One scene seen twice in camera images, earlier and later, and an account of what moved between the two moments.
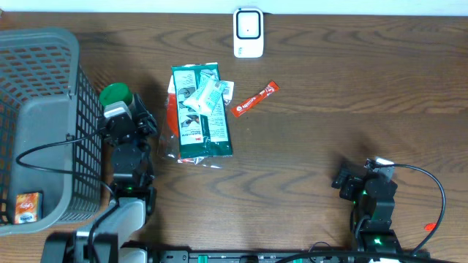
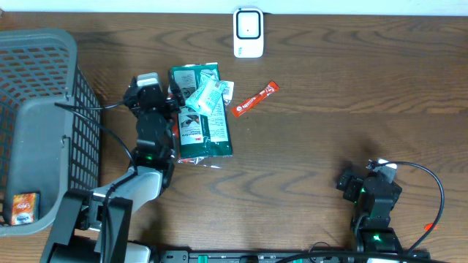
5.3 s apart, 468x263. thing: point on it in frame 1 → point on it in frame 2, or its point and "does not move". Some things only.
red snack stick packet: x=270 y=89 does not move
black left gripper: x=137 y=119 → x=153 y=101
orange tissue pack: x=28 y=207 does not move
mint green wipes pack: x=208 y=91 does not move
